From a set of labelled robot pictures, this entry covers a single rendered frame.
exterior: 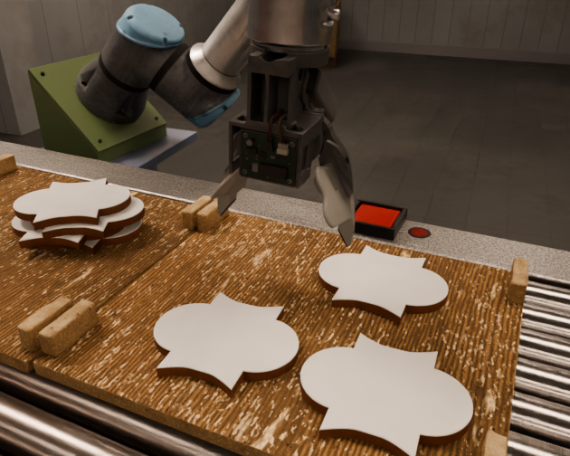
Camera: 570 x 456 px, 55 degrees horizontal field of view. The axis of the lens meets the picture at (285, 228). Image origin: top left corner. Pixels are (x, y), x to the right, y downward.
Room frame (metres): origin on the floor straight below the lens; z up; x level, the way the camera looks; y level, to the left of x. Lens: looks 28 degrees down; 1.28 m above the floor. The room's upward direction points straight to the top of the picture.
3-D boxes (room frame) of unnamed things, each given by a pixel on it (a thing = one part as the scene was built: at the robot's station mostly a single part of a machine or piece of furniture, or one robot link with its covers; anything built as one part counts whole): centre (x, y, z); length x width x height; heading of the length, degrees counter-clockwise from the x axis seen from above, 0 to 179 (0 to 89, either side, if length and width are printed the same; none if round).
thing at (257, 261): (0.46, -0.02, 0.93); 0.41 x 0.35 x 0.02; 66
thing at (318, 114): (0.50, 0.00, 1.14); 0.09 x 0.08 x 0.12; 159
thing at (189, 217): (0.67, 0.12, 0.95); 0.06 x 0.02 x 0.03; 155
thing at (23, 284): (0.63, 0.35, 0.93); 0.41 x 0.35 x 0.02; 65
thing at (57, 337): (0.42, 0.21, 0.95); 0.06 x 0.02 x 0.03; 156
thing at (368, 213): (0.70, -0.13, 0.92); 0.06 x 0.06 x 0.01; 65
